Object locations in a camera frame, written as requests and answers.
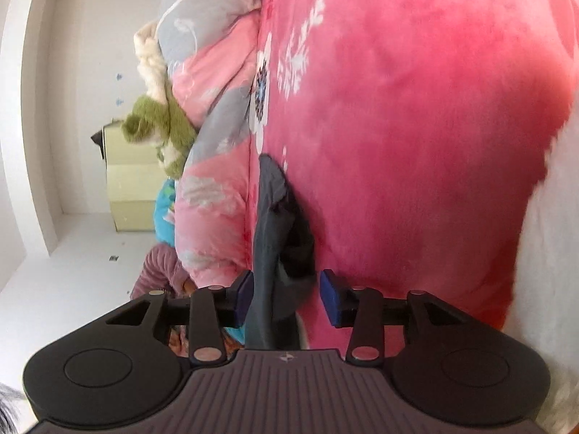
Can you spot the pale yellow wardrobe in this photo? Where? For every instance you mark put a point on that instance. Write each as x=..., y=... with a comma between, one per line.
x=131, y=190

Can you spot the pink and blue floral quilt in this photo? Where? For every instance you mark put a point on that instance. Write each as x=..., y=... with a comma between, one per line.
x=212, y=190

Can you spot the green and white fleece blanket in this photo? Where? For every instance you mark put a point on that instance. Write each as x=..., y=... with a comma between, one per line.
x=172, y=131

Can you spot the dark grey pants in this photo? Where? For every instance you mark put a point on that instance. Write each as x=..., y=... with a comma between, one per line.
x=271, y=235

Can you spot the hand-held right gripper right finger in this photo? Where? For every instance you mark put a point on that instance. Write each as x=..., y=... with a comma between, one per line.
x=330, y=300

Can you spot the pink floral bed blanket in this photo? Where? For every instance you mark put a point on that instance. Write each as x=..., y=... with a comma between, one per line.
x=407, y=144

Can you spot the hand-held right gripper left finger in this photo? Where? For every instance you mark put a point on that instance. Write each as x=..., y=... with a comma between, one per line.
x=241, y=298

